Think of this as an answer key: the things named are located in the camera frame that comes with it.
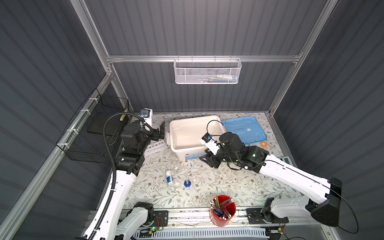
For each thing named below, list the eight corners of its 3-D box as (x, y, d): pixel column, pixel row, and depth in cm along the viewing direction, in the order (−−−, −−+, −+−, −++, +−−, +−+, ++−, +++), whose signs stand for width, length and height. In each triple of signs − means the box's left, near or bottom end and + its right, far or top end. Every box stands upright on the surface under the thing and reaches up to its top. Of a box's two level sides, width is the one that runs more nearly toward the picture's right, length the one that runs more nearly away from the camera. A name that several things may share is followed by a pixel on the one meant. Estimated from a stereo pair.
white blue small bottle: (167, 185, 86) (166, 183, 84) (166, 172, 91) (166, 170, 89) (172, 185, 86) (171, 183, 84) (171, 171, 92) (170, 169, 89)
